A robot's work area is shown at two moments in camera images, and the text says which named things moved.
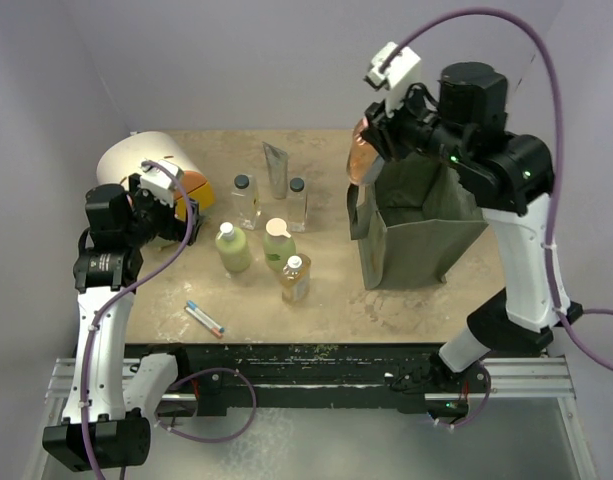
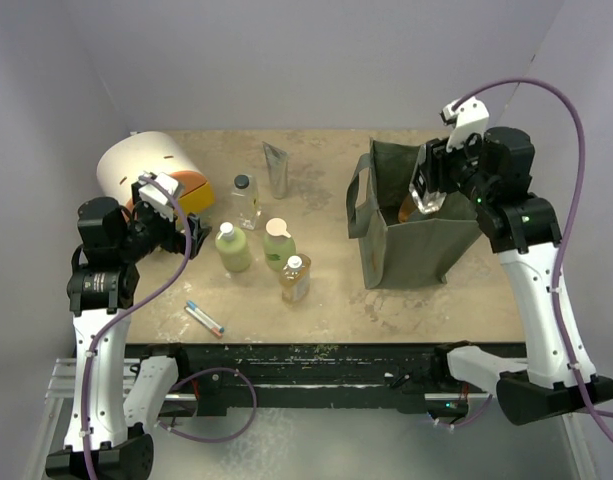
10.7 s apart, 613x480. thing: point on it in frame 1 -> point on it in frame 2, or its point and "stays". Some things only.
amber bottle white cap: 296,279 stays
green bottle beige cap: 277,245 stays
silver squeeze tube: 278,166 stays
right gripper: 384,127 -> 438,161
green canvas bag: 412,221 stays
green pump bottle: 233,248 stays
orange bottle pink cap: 361,157 -> 407,208
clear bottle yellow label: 246,197 stays
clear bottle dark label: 297,205 -> 426,200
